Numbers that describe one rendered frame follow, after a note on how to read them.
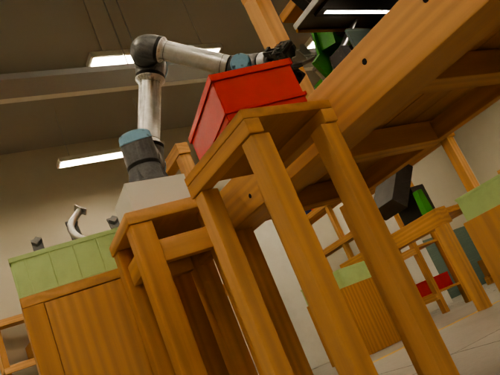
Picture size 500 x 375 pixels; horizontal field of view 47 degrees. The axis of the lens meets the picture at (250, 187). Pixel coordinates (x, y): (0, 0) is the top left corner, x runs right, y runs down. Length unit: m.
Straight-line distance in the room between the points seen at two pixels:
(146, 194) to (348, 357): 0.95
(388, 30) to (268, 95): 0.31
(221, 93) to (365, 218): 0.43
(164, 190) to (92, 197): 7.55
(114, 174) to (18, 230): 1.76
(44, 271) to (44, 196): 7.13
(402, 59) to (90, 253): 1.35
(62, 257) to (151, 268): 0.56
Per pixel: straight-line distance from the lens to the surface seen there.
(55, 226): 9.12
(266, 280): 2.05
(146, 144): 1.99
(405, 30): 1.37
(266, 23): 2.74
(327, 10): 1.69
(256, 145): 1.22
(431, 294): 7.30
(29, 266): 2.19
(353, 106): 1.48
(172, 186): 1.89
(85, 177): 9.54
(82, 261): 2.19
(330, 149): 1.34
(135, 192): 1.85
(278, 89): 1.35
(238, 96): 1.31
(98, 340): 2.05
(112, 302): 2.08
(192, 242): 1.79
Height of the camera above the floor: 0.30
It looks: 16 degrees up
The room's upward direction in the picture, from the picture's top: 23 degrees counter-clockwise
